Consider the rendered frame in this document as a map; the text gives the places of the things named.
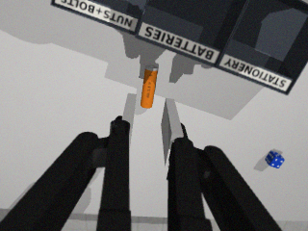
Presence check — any blue die with white pips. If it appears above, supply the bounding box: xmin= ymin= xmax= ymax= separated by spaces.
xmin=265 ymin=151 xmax=285 ymax=168

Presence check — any dark grey three-compartment bin rack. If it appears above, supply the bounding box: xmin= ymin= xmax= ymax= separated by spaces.
xmin=50 ymin=0 xmax=308 ymax=95

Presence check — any orange aa battery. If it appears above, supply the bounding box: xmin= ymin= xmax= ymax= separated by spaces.
xmin=141 ymin=64 xmax=158 ymax=109

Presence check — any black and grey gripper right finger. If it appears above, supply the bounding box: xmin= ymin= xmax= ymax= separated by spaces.
xmin=161 ymin=98 xmax=282 ymax=231

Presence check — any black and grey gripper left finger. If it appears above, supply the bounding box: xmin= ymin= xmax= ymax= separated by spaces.
xmin=0 ymin=93 xmax=137 ymax=231

